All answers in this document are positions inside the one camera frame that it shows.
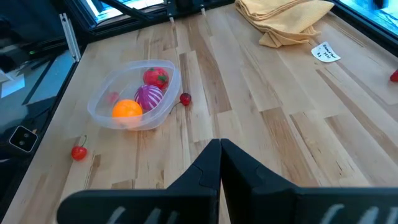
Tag dark red toy cherry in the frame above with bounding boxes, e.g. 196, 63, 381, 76
169, 92, 193, 114

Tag orange toy orange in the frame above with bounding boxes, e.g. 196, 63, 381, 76
111, 98, 144, 125

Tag purple white striped toy onion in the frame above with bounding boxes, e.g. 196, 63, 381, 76
134, 83, 164, 112

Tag silver aluminium extrusion piece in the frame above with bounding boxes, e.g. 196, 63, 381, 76
59, 12, 81, 63

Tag clear plastic tupperware container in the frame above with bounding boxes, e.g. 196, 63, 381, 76
86, 58, 182, 131

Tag grey table-level camera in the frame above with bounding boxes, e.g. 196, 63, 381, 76
8, 125, 39, 153

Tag white paper note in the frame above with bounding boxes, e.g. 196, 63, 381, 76
310, 41, 341, 63

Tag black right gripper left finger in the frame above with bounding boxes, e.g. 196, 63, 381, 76
57, 138, 223, 224

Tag yellow folded cloth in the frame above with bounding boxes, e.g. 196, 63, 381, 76
234, 0, 335, 49

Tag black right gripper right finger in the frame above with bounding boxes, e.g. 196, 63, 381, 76
220, 138, 398, 224

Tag small pink toy piece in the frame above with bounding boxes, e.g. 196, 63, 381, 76
105, 91, 121, 105

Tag bright red toy cherry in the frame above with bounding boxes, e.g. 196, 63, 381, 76
70, 135, 89, 162

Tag red dragon fruit toy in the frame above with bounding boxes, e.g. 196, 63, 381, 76
142, 67, 170, 91

